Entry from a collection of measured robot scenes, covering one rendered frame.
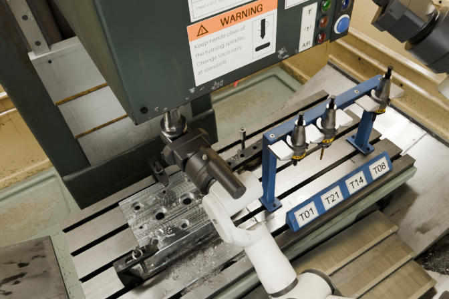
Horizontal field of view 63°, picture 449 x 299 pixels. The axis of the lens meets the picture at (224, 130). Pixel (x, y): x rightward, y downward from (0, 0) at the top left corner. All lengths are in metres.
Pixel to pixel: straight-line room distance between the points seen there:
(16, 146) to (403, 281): 1.65
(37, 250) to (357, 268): 1.22
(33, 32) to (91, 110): 0.33
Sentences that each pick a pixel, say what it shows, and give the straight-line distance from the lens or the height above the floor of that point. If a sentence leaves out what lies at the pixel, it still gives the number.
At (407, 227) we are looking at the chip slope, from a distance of 1.58.
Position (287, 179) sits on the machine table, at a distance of 1.36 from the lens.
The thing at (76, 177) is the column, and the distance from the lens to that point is 1.56.
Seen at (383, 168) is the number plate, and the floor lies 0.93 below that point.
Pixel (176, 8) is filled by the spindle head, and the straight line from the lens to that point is 0.51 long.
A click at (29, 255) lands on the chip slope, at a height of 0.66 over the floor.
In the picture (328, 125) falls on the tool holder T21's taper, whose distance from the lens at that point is 1.08.
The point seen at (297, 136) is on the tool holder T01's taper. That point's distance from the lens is 1.01.
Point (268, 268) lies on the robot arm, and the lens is 0.79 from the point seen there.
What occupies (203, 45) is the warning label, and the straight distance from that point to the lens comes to 0.55.
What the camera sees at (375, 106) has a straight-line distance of 1.20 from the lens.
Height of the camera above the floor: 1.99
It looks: 46 degrees down
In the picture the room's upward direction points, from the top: 5 degrees counter-clockwise
